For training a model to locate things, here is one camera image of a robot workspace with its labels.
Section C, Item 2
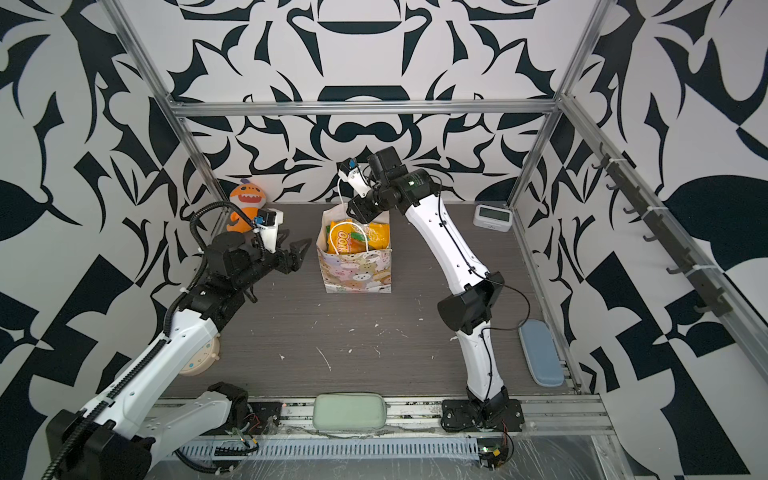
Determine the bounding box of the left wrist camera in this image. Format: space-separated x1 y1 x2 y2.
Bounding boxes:
254 208 284 253

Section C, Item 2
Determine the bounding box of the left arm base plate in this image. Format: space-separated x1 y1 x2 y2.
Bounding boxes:
236 401 283 436

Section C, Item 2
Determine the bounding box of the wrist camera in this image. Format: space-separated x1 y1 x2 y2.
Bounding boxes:
337 158 372 197
254 208 284 253

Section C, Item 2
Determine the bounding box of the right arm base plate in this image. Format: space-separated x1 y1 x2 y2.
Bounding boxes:
440 398 525 433

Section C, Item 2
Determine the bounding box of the black wall hook rack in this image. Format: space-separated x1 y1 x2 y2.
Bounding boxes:
592 142 733 317

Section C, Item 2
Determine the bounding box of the orange shark plush toy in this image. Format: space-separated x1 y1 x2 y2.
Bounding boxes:
226 179 267 232

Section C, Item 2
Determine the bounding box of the yellow snack packet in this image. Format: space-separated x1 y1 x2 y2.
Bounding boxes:
327 219 390 255

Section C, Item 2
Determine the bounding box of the green pouch case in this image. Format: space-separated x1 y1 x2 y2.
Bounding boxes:
312 393 387 433

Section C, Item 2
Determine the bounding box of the white cable duct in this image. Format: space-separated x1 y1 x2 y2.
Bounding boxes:
181 437 480 461

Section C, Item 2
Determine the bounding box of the patterned paper gift bag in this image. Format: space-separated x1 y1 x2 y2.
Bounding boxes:
316 203 392 293

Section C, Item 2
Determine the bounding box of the white digital clock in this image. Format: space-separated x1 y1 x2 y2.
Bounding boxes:
473 204 513 232

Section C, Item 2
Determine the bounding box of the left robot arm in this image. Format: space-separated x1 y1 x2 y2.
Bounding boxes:
42 201 313 479

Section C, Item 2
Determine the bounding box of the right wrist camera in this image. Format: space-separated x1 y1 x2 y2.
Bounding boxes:
337 158 372 197

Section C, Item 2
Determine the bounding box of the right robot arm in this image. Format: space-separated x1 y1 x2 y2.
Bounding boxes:
338 160 509 429

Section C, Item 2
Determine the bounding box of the blue pouch case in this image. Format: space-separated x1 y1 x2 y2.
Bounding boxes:
518 319 565 388

